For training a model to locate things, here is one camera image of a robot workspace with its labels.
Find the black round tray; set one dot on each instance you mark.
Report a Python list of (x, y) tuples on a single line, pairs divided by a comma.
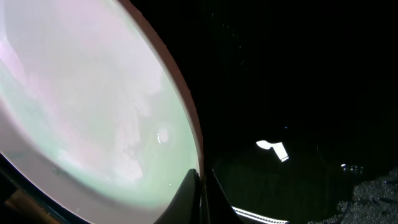
[(297, 106)]

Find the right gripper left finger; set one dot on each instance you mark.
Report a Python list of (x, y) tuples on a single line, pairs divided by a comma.
[(185, 205)]

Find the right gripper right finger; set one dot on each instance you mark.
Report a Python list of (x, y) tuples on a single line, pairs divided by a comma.
[(216, 208)]

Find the white plate with green smear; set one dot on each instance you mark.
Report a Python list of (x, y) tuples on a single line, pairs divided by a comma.
[(95, 111)]

